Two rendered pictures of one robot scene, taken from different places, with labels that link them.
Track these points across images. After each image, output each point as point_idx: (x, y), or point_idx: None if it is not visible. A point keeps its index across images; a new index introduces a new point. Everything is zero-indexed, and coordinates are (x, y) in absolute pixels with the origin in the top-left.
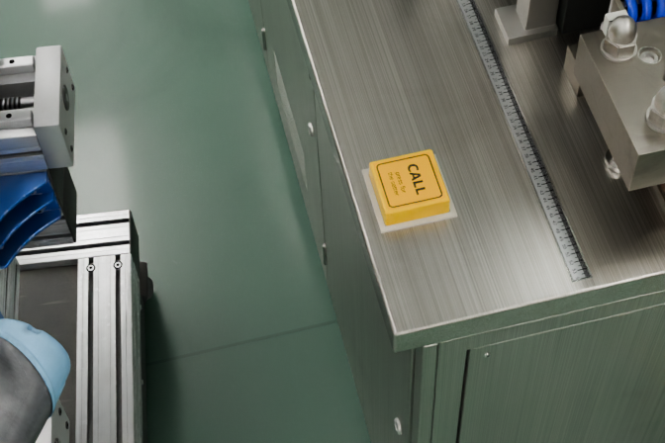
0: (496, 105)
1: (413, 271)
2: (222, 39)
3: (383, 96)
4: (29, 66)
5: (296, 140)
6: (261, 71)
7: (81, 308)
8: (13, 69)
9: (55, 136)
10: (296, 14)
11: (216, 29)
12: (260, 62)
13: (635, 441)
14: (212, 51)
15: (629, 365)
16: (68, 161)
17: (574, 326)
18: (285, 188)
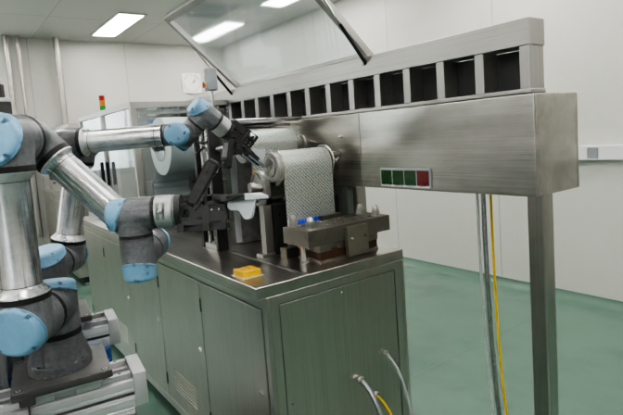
0: (265, 263)
1: (255, 282)
2: (144, 409)
3: (231, 268)
4: (101, 313)
5: (189, 392)
6: (163, 413)
7: None
8: (95, 315)
9: (116, 325)
10: (197, 265)
11: (140, 408)
12: (161, 411)
13: (346, 390)
14: (140, 413)
15: (330, 328)
16: (119, 339)
17: (308, 297)
18: None
